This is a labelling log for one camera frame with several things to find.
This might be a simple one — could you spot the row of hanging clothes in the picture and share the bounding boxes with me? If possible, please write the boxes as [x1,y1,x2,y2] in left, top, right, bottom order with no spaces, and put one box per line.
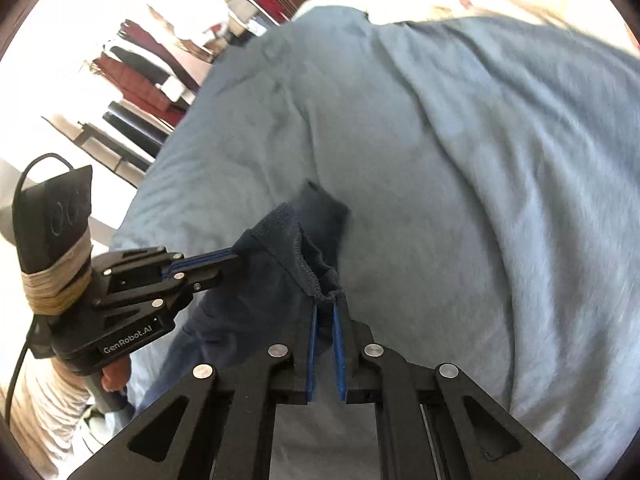
[82,0,301,131]

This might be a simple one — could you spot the person's left forearm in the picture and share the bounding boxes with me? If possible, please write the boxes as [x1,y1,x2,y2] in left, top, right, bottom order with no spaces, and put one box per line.
[9,355,103,463]

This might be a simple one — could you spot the blue bed blanket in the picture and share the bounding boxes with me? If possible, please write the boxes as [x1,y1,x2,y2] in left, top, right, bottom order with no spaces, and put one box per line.
[107,5,640,480]

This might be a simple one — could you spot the navy blue pants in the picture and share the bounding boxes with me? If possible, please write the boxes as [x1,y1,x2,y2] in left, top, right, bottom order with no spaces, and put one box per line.
[142,180,351,411]

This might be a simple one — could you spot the person's left hand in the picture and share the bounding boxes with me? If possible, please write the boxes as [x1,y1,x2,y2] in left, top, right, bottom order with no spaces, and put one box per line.
[101,357,132,395]

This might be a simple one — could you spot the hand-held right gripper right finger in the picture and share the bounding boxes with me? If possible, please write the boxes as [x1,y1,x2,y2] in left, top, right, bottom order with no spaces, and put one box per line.
[332,300,581,480]

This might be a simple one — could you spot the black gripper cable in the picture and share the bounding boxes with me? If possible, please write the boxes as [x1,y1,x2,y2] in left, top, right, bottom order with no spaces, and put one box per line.
[5,153,73,426]

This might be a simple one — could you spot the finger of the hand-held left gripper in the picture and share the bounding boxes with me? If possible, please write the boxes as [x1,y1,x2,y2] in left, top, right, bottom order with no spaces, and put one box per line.
[92,258,239,312]
[94,246,240,279]

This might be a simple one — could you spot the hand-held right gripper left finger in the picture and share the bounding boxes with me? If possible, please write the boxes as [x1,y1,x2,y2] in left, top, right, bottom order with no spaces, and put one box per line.
[65,302,322,480]

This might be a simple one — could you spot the black tower fan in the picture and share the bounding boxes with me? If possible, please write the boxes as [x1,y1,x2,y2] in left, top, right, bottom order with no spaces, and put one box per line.
[102,101,174,159]

